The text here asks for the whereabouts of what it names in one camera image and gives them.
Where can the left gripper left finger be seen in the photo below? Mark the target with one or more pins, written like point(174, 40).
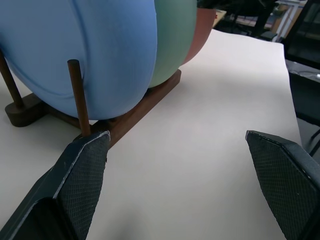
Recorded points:
point(75, 180)

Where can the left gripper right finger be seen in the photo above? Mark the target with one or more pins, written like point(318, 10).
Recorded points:
point(287, 180)

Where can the blue plate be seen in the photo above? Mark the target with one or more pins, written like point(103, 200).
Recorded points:
point(87, 45)

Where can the green plate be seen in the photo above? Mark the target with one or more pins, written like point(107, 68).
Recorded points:
point(172, 37)

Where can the pink red plate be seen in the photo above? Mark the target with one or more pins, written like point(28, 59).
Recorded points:
point(201, 30)

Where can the brown wooden dish rack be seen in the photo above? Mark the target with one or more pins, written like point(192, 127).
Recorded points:
point(147, 105)

